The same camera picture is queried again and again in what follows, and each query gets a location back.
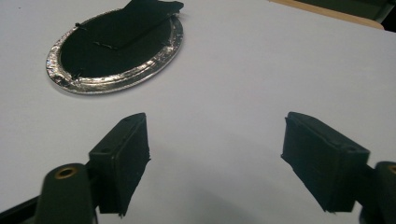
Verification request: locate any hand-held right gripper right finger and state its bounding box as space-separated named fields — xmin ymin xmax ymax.
xmin=280 ymin=111 xmax=372 ymax=215

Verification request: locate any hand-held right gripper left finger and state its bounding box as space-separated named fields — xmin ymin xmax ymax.
xmin=88 ymin=112 xmax=152 ymax=217

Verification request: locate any white table board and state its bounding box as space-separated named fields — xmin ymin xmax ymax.
xmin=0 ymin=0 xmax=396 ymax=224

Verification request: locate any wooden table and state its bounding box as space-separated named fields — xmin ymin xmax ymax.
xmin=269 ymin=0 xmax=386 ymax=31

